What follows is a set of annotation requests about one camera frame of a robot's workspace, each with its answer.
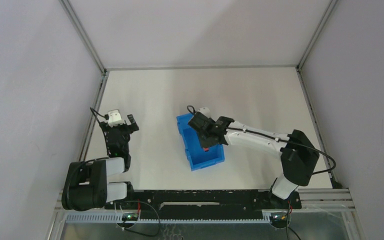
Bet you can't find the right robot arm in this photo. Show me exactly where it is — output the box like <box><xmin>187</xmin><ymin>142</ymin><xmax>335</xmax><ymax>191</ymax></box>
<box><xmin>187</xmin><ymin>111</ymin><xmax>320</xmax><ymax>208</ymax></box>

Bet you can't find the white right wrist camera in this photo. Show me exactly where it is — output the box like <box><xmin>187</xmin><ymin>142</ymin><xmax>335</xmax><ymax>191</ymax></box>
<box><xmin>198</xmin><ymin>107</ymin><xmax>211</xmax><ymax>118</ymax></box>

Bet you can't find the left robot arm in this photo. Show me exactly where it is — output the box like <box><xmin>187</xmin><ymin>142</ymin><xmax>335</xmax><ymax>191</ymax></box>
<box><xmin>61</xmin><ymin>111</ymin><xmax>139</xmax><ymax>212</ymax></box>

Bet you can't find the controller board with wires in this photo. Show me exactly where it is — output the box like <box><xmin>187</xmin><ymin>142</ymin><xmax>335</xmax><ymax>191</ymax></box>
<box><xmin>270</xmin><ymin>200</ymin><xmax>302</xmax><ymax>240</ymax></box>
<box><xmin>114</xmin><ymin>200</ymin><xmax>162</xmax><ymax>238</ymax></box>

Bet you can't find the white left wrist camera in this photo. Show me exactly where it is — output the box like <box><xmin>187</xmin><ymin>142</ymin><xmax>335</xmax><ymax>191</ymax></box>
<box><xmin>107</xmin><ymin>109</ymin><xmax>126</xmax><ymax>127</ymax></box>

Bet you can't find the blue plastic bin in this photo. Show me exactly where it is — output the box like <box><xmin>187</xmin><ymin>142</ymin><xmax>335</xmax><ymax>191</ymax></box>
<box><xmin>176</xmin><ymin>113</ymin><xmax>225</xmax><ymax>171</ymax></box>

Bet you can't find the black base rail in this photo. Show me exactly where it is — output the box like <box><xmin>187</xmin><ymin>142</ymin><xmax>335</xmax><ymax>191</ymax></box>
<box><xmin>104</xmin><ymin>189</ymin><xmax>302</xmax><ymax>219</ymax></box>

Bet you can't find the white slotted cable duct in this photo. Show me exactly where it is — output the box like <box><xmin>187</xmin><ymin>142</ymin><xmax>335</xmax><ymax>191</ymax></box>
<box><xmin>65</xmin><ymin>212</ymin><xmax>271</xmax><ymax>224</ymax></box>

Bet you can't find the right controller board with wires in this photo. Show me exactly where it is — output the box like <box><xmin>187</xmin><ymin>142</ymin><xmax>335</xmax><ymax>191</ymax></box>
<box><xmin>270</xmin><ymin>200</ymin><xmax>302</xmax><ymax>240</ymax></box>

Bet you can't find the left controller board with wires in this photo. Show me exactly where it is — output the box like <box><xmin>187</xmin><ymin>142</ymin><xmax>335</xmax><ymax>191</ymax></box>
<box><xmin>114</xmin><ymin>200</ymin><xmax>162</xmax><ymax>238</ymax></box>

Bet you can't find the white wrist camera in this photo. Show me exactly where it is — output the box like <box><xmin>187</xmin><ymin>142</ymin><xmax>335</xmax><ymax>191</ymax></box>
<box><xmin>198</xmin><ymin>107</ymin><xmax>211</xmax><ymax>118</ymax></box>
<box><xmin>107</xmin><ymin>109</ymin><xmax>126</xmax><ymax>127</ymax></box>

